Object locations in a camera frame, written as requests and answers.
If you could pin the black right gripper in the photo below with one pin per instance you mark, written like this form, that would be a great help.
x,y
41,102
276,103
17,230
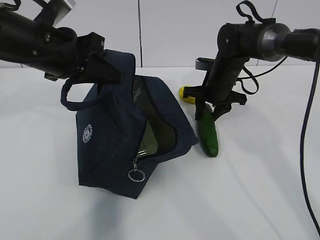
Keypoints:
x,y
217,87

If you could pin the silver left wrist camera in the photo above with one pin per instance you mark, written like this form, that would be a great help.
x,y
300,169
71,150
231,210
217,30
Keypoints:
x,y
61,8

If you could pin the navy blue lunch bag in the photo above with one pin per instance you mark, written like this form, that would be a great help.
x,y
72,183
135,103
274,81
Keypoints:
x,y
110,129

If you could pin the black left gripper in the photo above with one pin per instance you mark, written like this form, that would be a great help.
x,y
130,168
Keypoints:
x,y
71,53

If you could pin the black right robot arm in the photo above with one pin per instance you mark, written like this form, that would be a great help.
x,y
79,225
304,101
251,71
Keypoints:
x,y
237,43

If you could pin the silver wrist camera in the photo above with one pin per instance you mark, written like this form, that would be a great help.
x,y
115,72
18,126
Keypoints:
x,y
204,64
61,8

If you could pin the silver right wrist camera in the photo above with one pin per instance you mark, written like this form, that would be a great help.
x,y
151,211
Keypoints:
x,y
204,64

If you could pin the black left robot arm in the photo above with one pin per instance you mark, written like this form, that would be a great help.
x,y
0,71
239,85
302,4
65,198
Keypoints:
x,y
22,39

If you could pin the green cucumber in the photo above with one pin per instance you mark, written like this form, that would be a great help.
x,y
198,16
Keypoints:
x,y
207,134

